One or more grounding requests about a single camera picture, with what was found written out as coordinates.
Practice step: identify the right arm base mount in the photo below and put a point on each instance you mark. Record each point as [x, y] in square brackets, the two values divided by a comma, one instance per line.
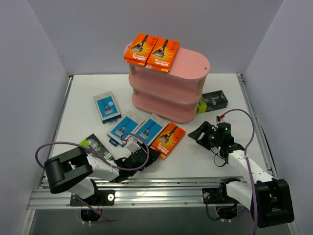
[226, 209]

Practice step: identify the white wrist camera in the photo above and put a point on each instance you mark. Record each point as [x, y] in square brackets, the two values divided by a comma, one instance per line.
[220, 119]
[132, 144]

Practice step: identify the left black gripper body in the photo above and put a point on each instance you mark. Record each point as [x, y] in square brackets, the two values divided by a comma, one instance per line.
[147, 156]

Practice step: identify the small orange razor box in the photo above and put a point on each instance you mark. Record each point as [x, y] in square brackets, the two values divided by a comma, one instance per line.
[168, 139]

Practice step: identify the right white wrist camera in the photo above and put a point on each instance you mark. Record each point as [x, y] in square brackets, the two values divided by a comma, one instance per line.
[220, 119]

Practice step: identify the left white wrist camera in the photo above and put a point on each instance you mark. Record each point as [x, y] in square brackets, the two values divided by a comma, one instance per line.
[132, 144]

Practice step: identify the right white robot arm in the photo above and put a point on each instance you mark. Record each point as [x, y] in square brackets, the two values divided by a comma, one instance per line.
[268, 199]

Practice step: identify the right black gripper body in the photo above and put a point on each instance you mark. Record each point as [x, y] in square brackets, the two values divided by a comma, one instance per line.
[206, 134]

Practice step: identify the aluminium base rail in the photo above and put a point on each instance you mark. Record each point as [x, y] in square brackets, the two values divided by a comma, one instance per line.
[133, 194]

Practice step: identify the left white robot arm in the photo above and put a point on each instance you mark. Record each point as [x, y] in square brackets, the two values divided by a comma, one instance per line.
[73, 170]

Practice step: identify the black green razor box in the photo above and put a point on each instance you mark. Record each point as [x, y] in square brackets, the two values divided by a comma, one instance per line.
[212, 101]
[92, 142]

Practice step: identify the blue razor box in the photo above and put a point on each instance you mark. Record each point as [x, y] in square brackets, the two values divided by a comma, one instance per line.
[128, 124]
[107, 107]
[150, 129]

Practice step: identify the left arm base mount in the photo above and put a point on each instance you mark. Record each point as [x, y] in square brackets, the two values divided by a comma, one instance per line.
[95, 206]

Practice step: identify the pink three-tier shelf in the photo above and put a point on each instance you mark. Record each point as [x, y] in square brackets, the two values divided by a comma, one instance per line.
[173, 95]

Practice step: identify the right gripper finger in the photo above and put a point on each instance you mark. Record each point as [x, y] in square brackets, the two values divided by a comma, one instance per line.
[203, 133]
[207, 143]

